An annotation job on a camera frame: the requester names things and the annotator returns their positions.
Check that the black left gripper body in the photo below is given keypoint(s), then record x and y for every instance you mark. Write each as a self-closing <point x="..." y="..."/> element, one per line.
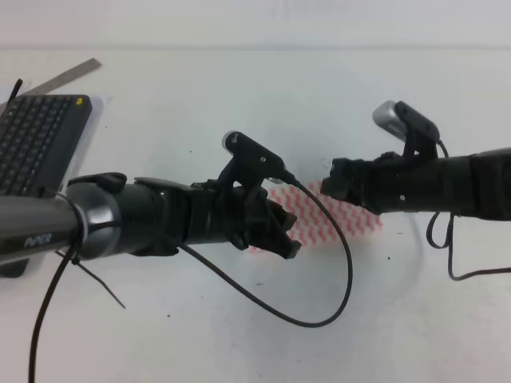
<point x="237" y="215"/>

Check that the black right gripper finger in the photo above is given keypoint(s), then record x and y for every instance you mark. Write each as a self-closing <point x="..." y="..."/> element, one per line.
<point x="342" y="168"/>
<point x="338" y="189"/>

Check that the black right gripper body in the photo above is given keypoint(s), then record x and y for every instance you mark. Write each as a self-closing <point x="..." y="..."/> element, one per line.
<point x="393" y="183"/>

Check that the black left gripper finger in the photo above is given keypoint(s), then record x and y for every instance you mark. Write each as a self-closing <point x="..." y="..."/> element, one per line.
<point x="279" y="221"/>
<point x="279" y="243"/>

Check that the pink white wavy towel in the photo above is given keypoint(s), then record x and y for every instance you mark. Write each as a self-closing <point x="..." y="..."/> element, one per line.
<point x="312" y="228"/>

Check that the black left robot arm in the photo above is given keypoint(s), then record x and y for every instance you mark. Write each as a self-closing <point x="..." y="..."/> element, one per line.
<point x="102" y="215"/>

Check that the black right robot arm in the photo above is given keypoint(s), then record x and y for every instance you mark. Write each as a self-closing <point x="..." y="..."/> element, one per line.
<point x="475" y="186"/>

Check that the black zip tie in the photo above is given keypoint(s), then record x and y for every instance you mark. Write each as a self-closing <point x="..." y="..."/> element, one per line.
<point x="68" y="304"/>

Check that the black keyboard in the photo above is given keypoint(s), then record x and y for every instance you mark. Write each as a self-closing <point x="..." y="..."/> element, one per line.
<point x="39" y="136"/>

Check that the metal ruler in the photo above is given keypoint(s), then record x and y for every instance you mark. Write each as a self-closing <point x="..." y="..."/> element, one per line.
<point x="68" y="76"/>

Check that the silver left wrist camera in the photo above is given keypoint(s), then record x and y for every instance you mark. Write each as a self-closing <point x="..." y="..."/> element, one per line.
<point x="251" y="162"/>

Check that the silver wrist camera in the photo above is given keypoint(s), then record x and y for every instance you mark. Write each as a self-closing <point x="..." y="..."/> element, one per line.
<point x="419" y="134"/>
<point x="251" y="162"/>

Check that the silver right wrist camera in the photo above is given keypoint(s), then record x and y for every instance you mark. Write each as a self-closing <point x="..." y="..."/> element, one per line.
<point x="419" y="134"/>

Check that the black cable tie end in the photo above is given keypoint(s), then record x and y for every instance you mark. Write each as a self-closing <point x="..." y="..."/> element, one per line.
<point x="18" y="84"/>

